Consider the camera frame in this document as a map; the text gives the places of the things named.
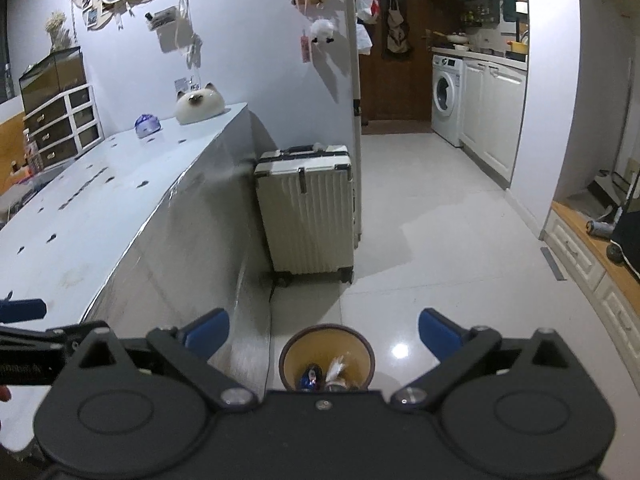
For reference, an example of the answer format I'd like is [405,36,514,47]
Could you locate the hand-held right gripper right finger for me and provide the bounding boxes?
[390,307,576,411]

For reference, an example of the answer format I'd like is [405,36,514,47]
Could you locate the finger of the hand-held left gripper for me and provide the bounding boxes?
[0,299,47,324]
[0,324,108,353]

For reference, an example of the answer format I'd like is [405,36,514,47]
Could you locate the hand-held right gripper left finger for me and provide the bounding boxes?
[62,307,253,411]

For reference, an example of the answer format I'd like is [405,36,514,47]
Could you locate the yellow trash can brown rim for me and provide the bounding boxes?
[278,325,375,393]

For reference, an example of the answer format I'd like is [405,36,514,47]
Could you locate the crushed blue can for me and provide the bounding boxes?
[299,362,326,392]

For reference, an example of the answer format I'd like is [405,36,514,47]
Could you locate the silver covered table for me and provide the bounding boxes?
[0,102,276,461]

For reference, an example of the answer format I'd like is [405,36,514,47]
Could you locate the grey metal strip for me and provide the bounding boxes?
[540,247,568,282]

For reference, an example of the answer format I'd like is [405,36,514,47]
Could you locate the cream ribbed suitcase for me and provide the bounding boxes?
[253,143,358,288]

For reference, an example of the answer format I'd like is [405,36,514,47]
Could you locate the white window seat cabinet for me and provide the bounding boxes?
[540,200,640,356]

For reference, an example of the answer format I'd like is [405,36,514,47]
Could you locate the white drawer unit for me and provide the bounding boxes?
[22,85,105,168]

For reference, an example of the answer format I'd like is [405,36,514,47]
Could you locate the blue tissue packet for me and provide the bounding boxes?
[135,113,163,139]

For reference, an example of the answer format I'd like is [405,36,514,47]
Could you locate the white kitchen cabinet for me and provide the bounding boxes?
[457,57,528,186]

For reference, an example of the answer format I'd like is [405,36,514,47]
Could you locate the white cat figure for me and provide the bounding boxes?
[174,82,226,126]

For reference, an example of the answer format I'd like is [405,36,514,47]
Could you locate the white washing machine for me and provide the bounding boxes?
[431,54,466,148]

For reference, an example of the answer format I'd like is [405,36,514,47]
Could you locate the glass tank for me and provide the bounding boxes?
[19,46,88,116]

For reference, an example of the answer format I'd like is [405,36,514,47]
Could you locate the brown door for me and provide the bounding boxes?
[360,0,433,133]

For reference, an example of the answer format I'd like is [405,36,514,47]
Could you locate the dried flower bunch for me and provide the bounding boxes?
[45,10,68,51]

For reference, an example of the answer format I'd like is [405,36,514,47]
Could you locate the dark hanging bag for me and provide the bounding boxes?
[382,0,415,58]

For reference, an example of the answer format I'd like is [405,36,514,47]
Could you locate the spice rack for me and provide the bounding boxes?
[460,2,501,28]

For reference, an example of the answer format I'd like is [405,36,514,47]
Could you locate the white plush sheep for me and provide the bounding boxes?
[309,17,337,43]

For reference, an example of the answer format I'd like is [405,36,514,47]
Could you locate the hanging plastic bags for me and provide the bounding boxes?
[354,0,381,56]

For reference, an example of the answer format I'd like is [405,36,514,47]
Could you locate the clear wall organizer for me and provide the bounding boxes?
[145,6,179,31]

